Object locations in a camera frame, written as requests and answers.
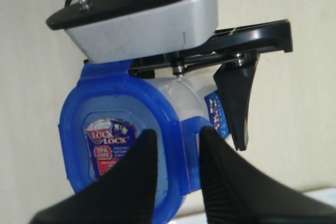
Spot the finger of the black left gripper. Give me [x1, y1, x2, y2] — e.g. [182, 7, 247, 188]
[213, 60, 258, 151]

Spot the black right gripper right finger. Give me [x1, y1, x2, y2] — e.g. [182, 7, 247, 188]
[198, 126, 336, 224]

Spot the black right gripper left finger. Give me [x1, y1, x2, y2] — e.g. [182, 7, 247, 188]
[30, 129, 158, 223]

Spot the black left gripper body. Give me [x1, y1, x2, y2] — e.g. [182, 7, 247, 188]
[128, 19, 293, 79]

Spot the clear plastic tall container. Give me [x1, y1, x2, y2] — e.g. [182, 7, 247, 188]
[149, 74, 230, 139]

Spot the blue plastic snap lid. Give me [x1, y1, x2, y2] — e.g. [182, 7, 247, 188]
[59, 61, 209, 223]

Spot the white rectangular plastic tray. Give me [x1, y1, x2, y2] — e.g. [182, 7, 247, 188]
[171, 180, 335, 223]

